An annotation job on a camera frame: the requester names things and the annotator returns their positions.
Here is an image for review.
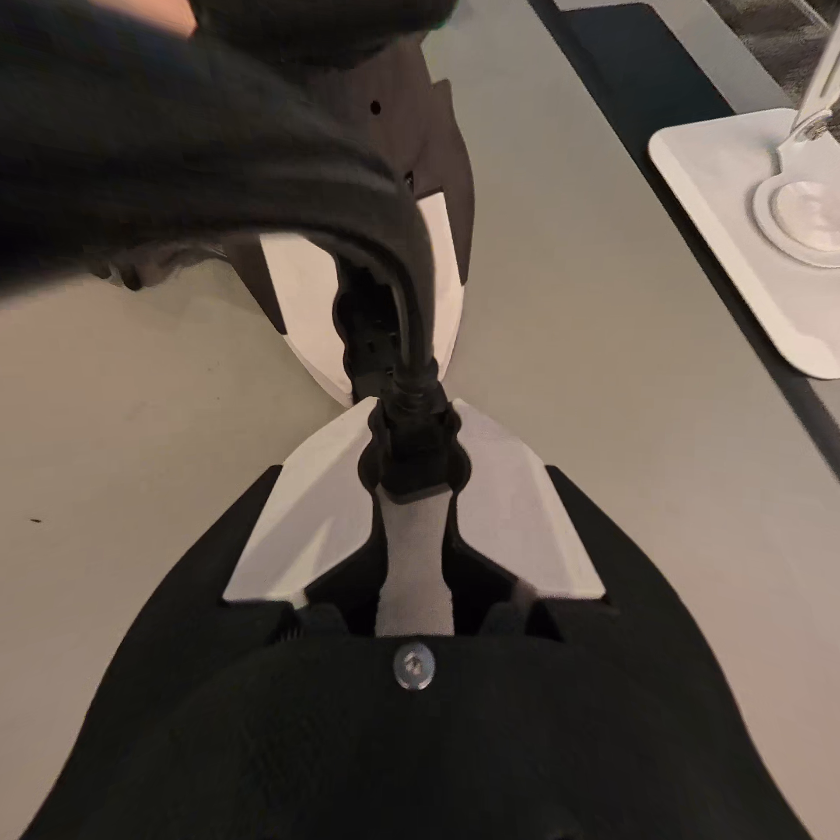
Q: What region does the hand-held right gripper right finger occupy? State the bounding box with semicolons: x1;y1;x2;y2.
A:
446;397;606;603

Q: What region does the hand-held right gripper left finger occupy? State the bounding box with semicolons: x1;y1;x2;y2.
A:
223;395;389;608

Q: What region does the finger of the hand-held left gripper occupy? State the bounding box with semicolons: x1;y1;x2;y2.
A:
419;189;468;370
259;230;358;408

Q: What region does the black power plug with cable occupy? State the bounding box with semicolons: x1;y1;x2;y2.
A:
0;0;462;505

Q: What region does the white stand with flat base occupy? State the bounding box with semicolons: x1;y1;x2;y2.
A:
648;0;840;382

